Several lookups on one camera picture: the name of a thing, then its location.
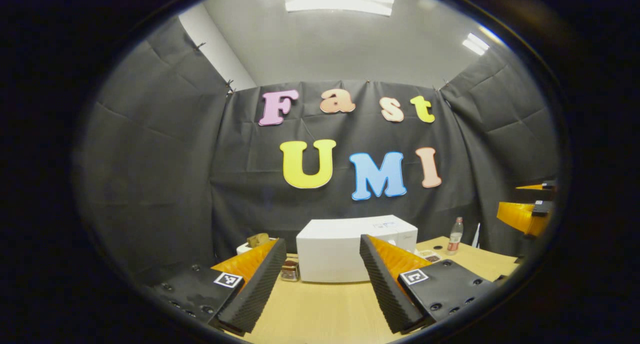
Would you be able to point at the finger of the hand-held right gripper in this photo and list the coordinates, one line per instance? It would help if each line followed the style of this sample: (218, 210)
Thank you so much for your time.
(549, 185)
(517, 216)

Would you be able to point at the white divided bean tray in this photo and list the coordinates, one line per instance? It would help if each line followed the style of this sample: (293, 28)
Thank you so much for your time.
(430, 256)

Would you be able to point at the brown bread slice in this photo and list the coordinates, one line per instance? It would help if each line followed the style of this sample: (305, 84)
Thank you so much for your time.
(258, 240)

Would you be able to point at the white microwave oven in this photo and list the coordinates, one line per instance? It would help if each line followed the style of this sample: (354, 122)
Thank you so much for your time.
(330, 254)

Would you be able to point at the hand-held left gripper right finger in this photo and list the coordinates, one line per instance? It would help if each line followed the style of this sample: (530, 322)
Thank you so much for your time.
(385, 294)

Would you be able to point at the small ceiling light panel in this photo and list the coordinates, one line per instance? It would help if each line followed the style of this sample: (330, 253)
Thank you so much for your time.
(475, 43)

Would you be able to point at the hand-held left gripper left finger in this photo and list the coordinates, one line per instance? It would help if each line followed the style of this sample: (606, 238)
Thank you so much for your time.
(260, 289)

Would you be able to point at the black backdrop cloth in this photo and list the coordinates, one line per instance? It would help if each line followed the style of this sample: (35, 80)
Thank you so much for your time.
(150, 184)

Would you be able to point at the large ceiling light panel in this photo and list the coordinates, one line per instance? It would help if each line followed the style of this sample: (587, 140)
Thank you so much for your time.
(337, 0)

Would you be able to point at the clear plastic bottle red label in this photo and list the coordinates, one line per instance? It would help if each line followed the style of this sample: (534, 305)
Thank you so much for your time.
(454, 241)

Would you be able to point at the white toaster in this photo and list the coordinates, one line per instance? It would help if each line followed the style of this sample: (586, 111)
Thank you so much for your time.
(242, 250)

